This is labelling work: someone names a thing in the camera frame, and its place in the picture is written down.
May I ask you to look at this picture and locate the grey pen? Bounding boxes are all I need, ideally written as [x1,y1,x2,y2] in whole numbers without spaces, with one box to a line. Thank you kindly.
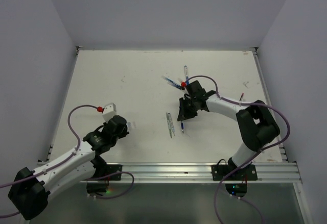
[166,112,173,138]

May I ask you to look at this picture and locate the blue capped pen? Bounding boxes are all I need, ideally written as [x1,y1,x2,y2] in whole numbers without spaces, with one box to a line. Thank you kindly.
[183,65,189,85]

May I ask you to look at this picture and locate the clear pen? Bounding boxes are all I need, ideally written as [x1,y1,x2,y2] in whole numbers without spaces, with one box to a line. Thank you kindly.
[168,113,175,136]

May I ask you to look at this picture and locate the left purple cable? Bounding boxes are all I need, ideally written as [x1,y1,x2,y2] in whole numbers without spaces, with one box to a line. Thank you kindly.
[0,103,135,217]

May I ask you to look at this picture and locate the aluminium mounting rail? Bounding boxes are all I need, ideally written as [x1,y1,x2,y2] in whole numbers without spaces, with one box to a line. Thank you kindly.
[32,161,302,183]

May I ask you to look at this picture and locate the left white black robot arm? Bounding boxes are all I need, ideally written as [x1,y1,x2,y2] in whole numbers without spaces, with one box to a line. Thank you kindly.
[8,115,129,220]

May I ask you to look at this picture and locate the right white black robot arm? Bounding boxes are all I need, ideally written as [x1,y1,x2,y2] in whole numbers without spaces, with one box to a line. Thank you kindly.
[177,81,280,180]

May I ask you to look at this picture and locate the blue pen pile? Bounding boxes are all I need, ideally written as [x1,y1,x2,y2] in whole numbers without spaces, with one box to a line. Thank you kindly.
[162,76,184,90]

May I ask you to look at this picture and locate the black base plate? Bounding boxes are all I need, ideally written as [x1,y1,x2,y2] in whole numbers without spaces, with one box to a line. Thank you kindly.
[211,158,258,181]
[90,163,123,181]

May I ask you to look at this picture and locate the purple cable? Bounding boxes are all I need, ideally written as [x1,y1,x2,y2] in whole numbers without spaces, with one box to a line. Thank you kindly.
[0,103,135,217]
[213,74,291,224]

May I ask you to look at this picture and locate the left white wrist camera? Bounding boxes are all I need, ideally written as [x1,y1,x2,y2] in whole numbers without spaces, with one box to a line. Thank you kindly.
[102,103,117,122]

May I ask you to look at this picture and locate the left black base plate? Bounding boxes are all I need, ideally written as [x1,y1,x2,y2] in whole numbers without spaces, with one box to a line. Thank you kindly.
[90,163,123,181]

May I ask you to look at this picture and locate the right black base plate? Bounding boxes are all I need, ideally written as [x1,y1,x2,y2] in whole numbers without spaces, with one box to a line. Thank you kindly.
[211,158,258,181]

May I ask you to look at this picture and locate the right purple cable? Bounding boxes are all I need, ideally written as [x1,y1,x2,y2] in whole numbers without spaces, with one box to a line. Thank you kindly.
[213,74,291,224]

